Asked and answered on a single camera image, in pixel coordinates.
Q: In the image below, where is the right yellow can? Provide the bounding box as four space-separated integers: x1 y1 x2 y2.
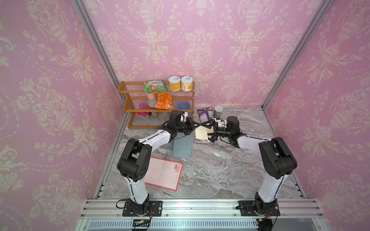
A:
181 76 193 91

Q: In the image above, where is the cream yellow letter paper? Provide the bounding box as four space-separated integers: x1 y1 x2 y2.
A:
195 126 214 141

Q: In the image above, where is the dark grey envelope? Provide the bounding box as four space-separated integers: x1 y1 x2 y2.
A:
160 141 174 151

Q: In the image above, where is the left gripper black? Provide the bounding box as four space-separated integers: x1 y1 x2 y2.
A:
175 117 201 135

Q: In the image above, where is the yellow can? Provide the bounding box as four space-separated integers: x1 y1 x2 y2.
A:
169 76 181 91
181 76 193 91

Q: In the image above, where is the green instant noodle cup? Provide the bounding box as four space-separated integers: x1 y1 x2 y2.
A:
214 105 224 117

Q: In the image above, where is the blue lid cup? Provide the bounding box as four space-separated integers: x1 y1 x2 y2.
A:
177 102 192 111

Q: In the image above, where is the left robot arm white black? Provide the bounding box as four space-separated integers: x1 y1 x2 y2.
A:
117 110 200 216

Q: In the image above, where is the teal blue envelope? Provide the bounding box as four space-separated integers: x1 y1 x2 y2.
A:
172 132 195 159

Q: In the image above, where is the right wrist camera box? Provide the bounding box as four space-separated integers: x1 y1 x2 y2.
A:
215 119 227 128

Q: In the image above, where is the green snack bag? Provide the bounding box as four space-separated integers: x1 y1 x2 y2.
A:
143 80 168 94

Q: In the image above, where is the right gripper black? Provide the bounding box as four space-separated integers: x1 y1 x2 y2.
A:
201 120 233 142

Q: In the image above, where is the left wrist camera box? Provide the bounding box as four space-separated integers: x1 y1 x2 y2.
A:
180 111 188 123

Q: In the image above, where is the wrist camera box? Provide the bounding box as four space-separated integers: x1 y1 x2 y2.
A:
215 119 227 128
180 111 188 123

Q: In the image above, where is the aluminium front rail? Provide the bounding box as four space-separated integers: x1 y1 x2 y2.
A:
81 198 324 219

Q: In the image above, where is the beige bottle on shelf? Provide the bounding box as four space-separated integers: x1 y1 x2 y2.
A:
147 92 157 108

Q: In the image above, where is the orange snack bag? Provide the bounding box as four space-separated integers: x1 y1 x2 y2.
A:
155 93 173 110

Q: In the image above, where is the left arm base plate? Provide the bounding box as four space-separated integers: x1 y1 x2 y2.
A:
122 200 163 217

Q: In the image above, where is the pink item on shelf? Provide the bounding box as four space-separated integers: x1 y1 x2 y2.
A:
136 103 151 118

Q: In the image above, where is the purple snack bag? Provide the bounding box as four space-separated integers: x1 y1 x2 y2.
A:
197 107 214 123

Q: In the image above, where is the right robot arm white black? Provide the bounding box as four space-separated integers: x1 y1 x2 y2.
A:
201 116 298 217

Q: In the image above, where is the left yellow can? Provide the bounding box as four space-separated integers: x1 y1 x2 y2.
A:
169 76 181 91

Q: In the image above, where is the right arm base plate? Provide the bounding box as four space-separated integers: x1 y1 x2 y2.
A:
236 200 280 217

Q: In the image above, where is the wooden three-tier shelf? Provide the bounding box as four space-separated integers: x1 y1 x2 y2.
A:
118 81 195 129

